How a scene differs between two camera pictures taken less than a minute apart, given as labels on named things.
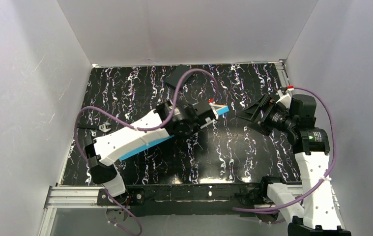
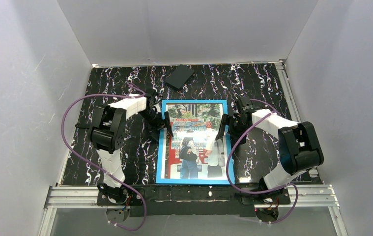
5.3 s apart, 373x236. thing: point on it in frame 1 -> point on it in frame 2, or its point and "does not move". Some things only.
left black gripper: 208,112 -> 161,120
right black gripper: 264,112 -> 229,122
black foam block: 173,77 does not move
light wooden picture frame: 220,108 -> 160,176
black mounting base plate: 190,199 does not move
